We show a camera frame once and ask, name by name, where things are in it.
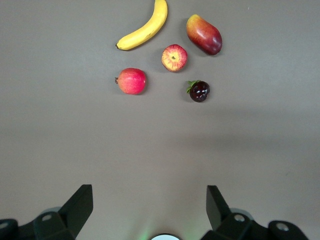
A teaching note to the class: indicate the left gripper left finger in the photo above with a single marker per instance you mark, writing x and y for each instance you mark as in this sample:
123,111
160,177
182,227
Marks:
75,212

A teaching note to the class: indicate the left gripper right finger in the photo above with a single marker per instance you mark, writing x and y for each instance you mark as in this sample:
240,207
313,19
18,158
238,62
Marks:
217,212

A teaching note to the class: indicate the red yellow striped apple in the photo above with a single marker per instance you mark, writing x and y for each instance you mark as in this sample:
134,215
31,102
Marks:
174,58

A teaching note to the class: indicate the yellow banana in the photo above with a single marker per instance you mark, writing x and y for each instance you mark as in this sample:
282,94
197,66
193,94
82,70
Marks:
147,30

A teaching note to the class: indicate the brown table cover sheet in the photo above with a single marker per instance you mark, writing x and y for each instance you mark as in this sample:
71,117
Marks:
75,125

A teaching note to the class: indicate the dark purple mangosteen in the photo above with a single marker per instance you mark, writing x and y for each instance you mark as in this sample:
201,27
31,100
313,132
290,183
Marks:
199,91

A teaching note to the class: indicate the pink red pomegranate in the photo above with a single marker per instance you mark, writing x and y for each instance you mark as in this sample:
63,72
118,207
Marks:
132,81

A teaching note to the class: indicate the red yellow mango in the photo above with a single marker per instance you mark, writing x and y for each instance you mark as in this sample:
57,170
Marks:
203,35

